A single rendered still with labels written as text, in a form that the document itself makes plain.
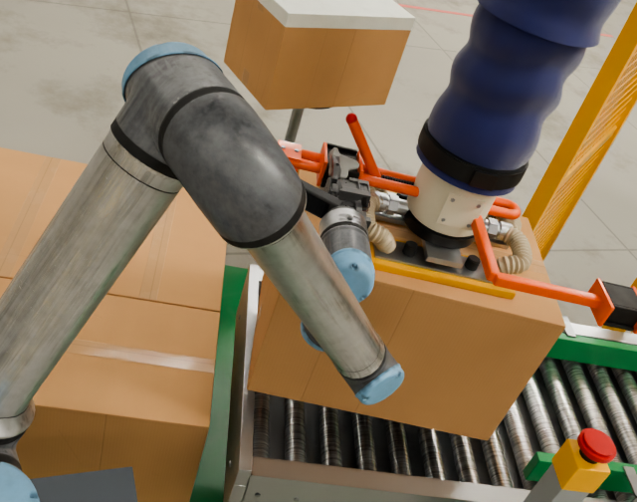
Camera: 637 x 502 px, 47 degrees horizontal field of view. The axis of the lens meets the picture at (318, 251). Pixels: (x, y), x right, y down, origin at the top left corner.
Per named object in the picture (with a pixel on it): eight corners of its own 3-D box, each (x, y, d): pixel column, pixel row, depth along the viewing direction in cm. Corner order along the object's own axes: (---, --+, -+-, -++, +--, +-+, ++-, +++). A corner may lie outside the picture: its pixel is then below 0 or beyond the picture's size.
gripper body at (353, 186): (357, 208, 147) (362, 245, 138) (317, 200, 146) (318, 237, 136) (368, 177, 143) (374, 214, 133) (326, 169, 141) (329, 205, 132)
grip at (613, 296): (622, 304, 145) (635, 286, 142) (637, 335, 138) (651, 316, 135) (584, 296, 144) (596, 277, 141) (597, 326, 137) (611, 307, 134)
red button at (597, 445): (599, 441, 138) (610, 428, 135) (612, 473, 132) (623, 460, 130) (566, 436, 136) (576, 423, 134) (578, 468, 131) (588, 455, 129)
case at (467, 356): (466, 327, 207) (529, 217, 184) (488, 441, 176) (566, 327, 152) (262, 279, 199) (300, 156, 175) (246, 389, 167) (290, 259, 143)
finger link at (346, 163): (356, 153, 150) (355, 187, 144) (328, 147, 149) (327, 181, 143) (360, 142, 147) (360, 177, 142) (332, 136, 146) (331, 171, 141)
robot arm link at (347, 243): (314, 305, 124) (328, 261, 118) (312, 258, 134) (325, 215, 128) (366, 314, 126) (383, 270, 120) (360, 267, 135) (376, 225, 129)
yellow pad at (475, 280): (503, 270, 162) (513, 253, 159) (513, 301, 154) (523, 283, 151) (357, 237, 156) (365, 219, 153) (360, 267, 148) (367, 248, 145)
